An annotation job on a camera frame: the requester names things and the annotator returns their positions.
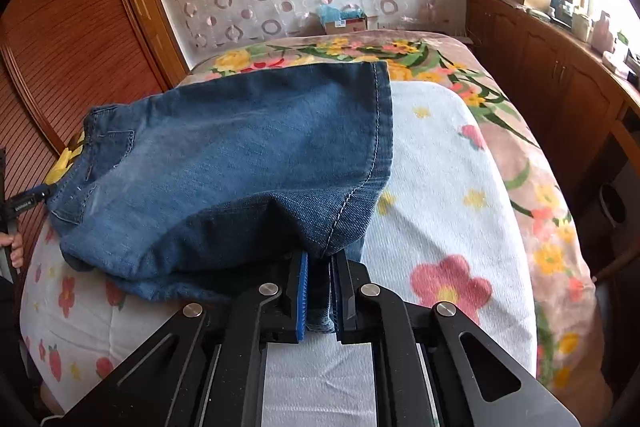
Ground pink floral bedspread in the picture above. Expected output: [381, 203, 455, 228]
[189, 30, 612, 426]

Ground white cup on cabinet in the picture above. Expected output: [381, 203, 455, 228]
[572, 10, 592, 42]

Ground yellow Pikachu plush toy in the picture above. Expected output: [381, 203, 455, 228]
[44, 131, 85, 185]

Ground blue denim pants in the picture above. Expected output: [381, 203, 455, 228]
[47, 61, 393, 333]

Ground brown wooden wardrobe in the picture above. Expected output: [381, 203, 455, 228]
[1, 0, 188, 195]

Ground wooden chair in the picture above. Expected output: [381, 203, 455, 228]
[592, 119, 639, 284]

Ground person's left hand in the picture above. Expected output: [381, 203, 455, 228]
[0, 232, 24, 270]

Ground white floral towel blanket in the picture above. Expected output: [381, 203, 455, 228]
[20, 82, 537, 426]

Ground pink bottle on cabinet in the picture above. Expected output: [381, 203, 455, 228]
[590, 10, 614, 55]

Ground long wooden side cabinet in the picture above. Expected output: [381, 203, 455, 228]
[465, 0, 639, 192]

